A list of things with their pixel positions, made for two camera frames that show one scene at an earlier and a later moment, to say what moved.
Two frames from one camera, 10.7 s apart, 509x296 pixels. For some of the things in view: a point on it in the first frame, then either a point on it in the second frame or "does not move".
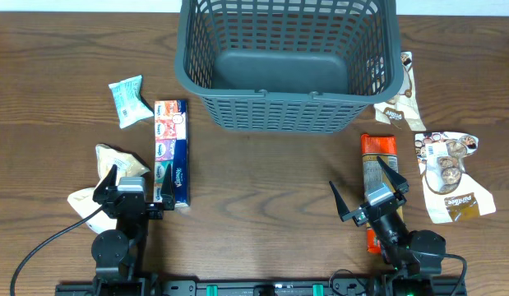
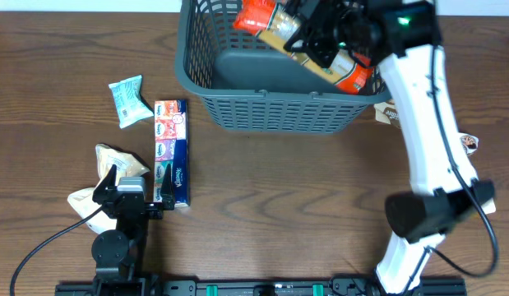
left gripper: [155, 212] does not move
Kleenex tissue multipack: [171, 147] does not move
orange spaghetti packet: [383, 146] → [275, 21]
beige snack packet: [128, 165] does not move
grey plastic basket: [289, 67] does not move
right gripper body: [377, 210] → [316, 43]
